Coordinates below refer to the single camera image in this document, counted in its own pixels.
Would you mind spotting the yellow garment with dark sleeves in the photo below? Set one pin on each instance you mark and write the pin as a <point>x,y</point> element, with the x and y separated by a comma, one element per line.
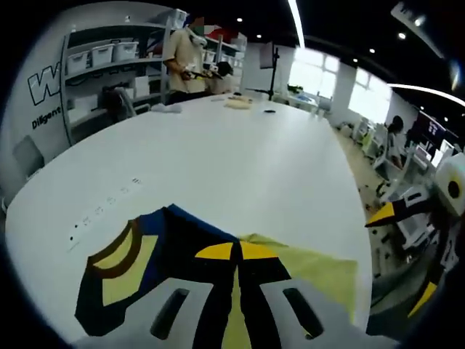
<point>120,287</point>

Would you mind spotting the grey cabinet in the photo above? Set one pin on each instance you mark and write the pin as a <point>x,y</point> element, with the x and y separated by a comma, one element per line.
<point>28,156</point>

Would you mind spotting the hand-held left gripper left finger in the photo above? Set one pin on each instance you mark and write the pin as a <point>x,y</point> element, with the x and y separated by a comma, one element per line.
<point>218,298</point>

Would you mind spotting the beige cloth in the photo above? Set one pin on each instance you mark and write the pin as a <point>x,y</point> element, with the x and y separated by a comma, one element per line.
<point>237,104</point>

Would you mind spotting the table socket strip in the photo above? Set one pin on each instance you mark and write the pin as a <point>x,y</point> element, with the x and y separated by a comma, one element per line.
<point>105,214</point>

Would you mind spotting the grey metal shelving unit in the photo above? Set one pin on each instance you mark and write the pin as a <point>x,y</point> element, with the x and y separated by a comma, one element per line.
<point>109,83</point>

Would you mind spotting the black office chair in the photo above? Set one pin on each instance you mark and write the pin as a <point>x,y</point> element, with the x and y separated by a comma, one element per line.
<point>116,103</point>

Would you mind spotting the white storage bin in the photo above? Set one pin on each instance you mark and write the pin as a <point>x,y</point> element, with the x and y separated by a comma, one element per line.
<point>102,56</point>
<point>78,62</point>
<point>126,51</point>

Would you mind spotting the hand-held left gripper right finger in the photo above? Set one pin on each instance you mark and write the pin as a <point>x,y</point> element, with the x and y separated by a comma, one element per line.
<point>265,298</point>

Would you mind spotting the black tripod stand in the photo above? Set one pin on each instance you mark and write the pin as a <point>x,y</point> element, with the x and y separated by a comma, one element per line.
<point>270,76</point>

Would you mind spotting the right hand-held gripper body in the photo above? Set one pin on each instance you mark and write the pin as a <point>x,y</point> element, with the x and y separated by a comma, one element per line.
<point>445,178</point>

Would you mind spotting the white cloth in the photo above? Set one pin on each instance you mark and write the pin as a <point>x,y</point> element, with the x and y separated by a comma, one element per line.
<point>166,108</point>

